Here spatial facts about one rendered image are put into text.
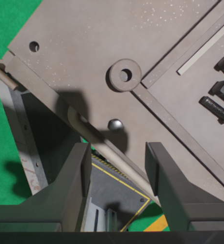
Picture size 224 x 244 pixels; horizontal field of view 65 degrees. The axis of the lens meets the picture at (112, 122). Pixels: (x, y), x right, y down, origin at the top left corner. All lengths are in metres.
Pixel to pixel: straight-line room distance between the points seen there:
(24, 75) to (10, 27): 1.45
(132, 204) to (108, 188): 0.26
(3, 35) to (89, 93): 1.66
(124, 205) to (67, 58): 1.53
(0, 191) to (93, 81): 2.15
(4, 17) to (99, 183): 1.58
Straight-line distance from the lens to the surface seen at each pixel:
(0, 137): 2.03
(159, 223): 2.33
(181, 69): 0.26
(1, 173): 2.21
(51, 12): 0.27
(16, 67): 0.43
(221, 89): 0.27
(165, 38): 0.27
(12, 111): 0.46
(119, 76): 0.24
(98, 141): 0.39
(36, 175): 0.50
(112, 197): 1.64
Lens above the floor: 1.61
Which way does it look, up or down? 75 degrees down
